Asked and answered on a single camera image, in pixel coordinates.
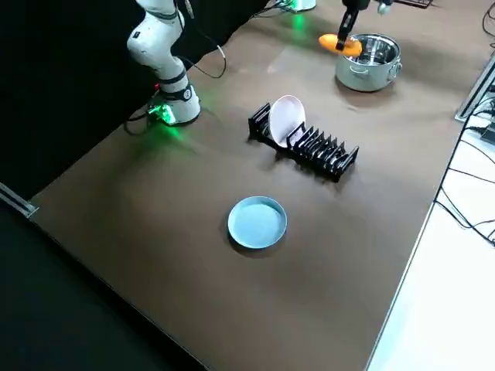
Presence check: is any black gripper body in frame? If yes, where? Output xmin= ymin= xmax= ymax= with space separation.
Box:
xmin=340 ymin=0 xmax=372 ymax=12

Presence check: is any orange corn cob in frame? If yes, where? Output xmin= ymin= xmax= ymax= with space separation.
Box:
xmin=318 ymin=33 xmax=364 ymax=59

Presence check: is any steel pot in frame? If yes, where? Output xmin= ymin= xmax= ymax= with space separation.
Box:
xmin=334 ymin=33 xmax=403 ymax=93

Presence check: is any white plate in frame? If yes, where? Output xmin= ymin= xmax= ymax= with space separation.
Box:
xmin=268 ymin=94 xmax=306 ymax=149

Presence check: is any blue plate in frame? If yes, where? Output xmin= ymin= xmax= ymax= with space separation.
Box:
xmin=227 ymin=196 xmax=288 ymax=250

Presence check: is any black dish rack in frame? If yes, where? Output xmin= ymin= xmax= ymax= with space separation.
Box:
xmin=247 ymin=102 xmax=360 ymax=183

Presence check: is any black cable with silver plug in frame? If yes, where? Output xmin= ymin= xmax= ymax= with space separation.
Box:
xmin=176 ymin=34 xmax=229 ymax=80

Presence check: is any aluminium frame rail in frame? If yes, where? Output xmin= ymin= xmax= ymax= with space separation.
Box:
xmin=0 ymin=183 xmax=39 ymax=218

